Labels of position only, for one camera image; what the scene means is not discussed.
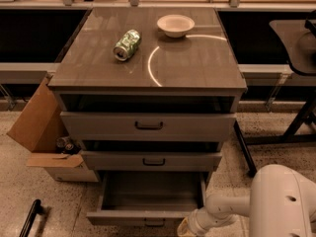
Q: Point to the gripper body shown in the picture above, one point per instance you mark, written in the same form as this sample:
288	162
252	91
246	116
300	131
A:
194	223

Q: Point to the grey bottom drawer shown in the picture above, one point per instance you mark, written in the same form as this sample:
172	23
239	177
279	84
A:
152	199

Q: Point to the grey drawer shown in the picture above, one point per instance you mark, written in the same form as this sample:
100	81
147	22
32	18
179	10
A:
151	161
148	127
152	199

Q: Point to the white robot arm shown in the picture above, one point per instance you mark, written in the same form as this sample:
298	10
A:
281	203

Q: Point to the grey middle drawer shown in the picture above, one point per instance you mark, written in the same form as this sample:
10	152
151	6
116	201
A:
151	161

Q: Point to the grey drawer cabinet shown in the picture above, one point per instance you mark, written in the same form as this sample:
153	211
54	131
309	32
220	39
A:
194	74

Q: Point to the grey top drawer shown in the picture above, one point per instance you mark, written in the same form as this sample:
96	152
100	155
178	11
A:
148	127

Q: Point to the cans inside cardboard box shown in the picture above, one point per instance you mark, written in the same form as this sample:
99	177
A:
65	143

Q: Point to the open cardboard box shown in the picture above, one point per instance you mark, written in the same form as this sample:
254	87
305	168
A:
37	128

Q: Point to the crushed green soda can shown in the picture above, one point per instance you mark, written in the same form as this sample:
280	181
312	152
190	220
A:
127	45

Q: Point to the white bowl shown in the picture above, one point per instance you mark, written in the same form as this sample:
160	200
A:
175	26

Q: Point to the black bar handle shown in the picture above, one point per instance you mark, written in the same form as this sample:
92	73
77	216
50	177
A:
35	210

